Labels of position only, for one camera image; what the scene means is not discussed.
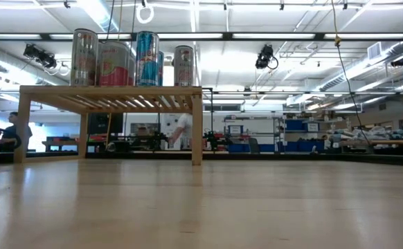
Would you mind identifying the white Celsius Peach Vibe can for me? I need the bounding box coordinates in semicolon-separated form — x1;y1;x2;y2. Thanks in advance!
173;45;195;86

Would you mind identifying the blue silver Red Bull can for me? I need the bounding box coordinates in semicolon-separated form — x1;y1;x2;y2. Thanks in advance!
135;30;161;86
158;50;165;86

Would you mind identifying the white slim can black lid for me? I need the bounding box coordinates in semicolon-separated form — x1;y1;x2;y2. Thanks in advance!
70;28;100;86

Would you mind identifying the wooden slatted shelf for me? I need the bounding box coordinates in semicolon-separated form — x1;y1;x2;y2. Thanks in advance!
13;85;204;166

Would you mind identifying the thin black stand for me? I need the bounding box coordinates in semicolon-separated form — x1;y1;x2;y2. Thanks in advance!
201;87;215;153

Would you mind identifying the person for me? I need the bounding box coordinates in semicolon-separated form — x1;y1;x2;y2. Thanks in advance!
0;111;33;153
168;113;194;149

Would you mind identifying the grey office chair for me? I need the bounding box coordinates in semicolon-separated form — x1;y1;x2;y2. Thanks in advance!
248;137;260;155

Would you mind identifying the blue bin storage rack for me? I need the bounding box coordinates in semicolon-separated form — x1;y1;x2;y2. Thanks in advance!
224;116;319;154

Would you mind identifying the black monitor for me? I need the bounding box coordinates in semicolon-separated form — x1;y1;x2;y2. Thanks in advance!
87;113;125;136

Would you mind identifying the black overhead light beam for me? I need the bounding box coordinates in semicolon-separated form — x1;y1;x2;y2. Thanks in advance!
0;32;403;42

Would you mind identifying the dark bench red top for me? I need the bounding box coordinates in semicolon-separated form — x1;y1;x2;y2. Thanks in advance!
42;136;82;153

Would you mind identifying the black ceiling spotlight cluster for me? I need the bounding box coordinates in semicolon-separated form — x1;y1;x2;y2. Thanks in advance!
23;44;57;69

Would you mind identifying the cluttered workbench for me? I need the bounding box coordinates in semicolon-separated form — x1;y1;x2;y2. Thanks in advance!
325;126;403;156

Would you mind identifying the black hanging camera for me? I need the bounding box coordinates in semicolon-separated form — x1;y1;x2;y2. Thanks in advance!
255;44;279;70

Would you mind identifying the white ring ceiling lamp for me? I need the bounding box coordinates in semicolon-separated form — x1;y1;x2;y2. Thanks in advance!
135;1;155;25

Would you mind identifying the black hanging cable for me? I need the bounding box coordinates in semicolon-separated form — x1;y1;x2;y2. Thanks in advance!
105;0;116;42

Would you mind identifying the yellow hanging cable with knot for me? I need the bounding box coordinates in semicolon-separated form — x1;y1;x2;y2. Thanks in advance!
331;0;367;141

